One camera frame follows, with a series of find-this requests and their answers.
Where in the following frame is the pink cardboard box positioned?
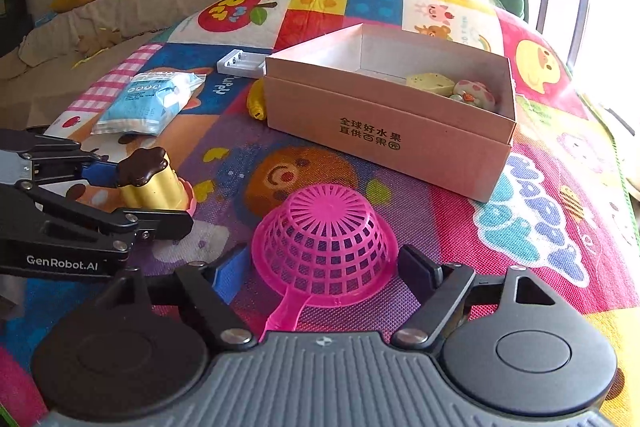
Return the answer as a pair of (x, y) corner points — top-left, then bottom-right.
(263, 23), (517, 204)

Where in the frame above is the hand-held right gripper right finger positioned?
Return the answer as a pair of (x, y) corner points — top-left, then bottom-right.
(392, 244), (558, 350)

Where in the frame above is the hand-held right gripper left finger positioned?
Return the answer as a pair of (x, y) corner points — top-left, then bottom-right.
(117, 244), (258, 353)

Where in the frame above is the blue tissue pack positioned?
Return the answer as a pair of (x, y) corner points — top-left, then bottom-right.
(91, 71), (207, 138)

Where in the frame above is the yellow cheese wedge toy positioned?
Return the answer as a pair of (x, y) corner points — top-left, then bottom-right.
(405, 71), (456, 98)

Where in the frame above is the white battery charger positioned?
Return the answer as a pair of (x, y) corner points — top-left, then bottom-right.
(216, 49), (266, 78)

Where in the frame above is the small yellow toy duck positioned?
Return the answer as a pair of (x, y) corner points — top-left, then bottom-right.
(247, 79), (269, 121)

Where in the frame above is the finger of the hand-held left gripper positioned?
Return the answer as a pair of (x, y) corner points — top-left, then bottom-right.
(0, 183), (194, 255)
(0, 127), (123, 188)

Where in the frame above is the yellow toy cup brown lid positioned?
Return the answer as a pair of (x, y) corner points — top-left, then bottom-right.
(116, 146), (195, 214)

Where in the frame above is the colourful cartoon play mat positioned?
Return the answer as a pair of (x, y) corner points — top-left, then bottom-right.
(0, 0), (640, 427)

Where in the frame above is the black cabinet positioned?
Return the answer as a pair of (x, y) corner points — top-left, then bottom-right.
(0, 0), (34, 58)

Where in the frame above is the pink plastic strainer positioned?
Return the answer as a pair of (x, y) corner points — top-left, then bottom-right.
(251, 186), (399, 344)

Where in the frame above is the small tan plush toy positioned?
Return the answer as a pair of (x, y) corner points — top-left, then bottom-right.
(75, 29), (123, 58)

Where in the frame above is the pink spotted mushroom toy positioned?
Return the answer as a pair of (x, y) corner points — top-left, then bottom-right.
(448, 79), (501, 110)

